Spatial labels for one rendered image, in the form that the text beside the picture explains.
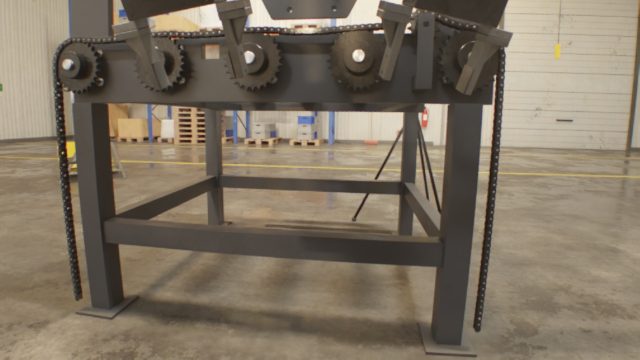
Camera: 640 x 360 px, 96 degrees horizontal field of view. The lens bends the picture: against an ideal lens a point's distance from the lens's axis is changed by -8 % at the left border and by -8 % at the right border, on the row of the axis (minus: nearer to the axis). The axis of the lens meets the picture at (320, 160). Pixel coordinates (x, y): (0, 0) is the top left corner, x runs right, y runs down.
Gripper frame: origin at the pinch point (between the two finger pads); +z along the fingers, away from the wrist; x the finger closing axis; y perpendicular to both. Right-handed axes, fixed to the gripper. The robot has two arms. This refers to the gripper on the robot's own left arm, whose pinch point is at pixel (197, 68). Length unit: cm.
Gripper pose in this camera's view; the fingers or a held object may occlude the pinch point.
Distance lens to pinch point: 51.4
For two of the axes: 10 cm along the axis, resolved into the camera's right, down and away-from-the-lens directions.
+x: -9.8, 0.8, 1.6
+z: 1.5, 8.6, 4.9
